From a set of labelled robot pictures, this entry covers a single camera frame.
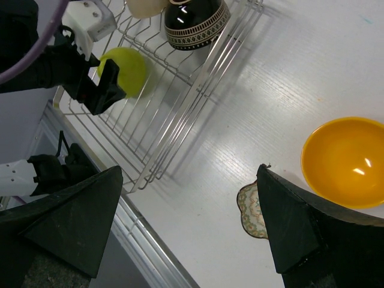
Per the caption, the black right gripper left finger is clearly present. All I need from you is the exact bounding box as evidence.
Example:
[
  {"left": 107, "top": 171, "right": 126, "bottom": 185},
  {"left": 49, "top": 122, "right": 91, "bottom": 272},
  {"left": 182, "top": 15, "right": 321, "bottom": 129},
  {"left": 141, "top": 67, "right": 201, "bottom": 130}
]
[{"left": 1, "top": 166, "right": 123, "bottom": 287}]

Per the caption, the dark patterned ceramic bowl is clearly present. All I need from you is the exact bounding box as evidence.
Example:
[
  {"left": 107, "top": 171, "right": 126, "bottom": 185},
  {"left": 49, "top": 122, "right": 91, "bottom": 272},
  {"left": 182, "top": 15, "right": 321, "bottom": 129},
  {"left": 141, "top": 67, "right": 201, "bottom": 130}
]
[{"left": 164, "top": 0, "right": 230, "bottom": 51}]

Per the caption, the lime green plastic bowl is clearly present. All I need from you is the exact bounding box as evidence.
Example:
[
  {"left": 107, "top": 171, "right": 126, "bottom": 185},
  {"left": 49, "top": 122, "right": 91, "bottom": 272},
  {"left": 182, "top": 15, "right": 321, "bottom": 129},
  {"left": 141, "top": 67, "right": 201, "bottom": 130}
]
[{"left": 97, "top": 47, "right": 146, "bottom": 98}]

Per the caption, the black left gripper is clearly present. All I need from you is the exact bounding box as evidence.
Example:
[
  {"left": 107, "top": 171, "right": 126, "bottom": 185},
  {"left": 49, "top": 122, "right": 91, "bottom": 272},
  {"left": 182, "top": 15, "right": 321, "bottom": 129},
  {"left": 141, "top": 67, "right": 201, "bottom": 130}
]
[{"left": 1, "top": 25, "right": 126, "bottom": 115}]

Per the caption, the aluminium front rail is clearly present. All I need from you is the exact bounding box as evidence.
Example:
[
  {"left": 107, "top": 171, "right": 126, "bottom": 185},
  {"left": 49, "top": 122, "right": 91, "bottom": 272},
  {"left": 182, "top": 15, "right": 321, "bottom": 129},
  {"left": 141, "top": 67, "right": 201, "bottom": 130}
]
[{"left": 40, "top": 100, "right": 198, "bottom": 287}]

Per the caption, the orange plastic bowl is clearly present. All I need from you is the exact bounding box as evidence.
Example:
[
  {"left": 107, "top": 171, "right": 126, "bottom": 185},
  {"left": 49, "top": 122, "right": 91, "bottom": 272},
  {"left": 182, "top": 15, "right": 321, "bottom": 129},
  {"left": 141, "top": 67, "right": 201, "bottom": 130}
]
[{"left": 301, "top": 117, "right": 383, "bottom": 208}]

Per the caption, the small flower patterned dish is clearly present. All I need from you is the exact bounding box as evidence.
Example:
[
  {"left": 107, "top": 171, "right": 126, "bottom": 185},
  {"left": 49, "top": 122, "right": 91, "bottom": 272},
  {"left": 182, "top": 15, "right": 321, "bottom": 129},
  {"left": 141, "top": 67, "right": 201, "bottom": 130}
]
[{"left": 236, "top": 181, "right": 268, "bottom": 239}]

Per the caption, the white ceramic bowl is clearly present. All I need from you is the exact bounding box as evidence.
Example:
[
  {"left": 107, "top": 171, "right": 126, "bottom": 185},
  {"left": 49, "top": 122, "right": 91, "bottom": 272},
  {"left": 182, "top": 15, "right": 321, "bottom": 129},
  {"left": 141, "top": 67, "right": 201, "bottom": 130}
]
[{"left": 126, "top": 0, "right": 168, "bottom": 19}]

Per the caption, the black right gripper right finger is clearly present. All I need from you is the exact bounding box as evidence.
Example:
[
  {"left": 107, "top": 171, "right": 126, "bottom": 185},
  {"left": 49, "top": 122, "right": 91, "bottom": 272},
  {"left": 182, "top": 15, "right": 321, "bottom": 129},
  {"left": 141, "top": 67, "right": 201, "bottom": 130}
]
[{"left": 257, "top": 164, "right": 383, "bottom": 287}]

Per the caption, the metal wire dish rack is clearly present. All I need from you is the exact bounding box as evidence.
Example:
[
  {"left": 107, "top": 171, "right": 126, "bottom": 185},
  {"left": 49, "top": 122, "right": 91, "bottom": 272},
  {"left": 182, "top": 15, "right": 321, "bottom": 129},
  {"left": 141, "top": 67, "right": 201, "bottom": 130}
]
[{"left": 53, "top": 1, "right": 264, "bottom": 194}]

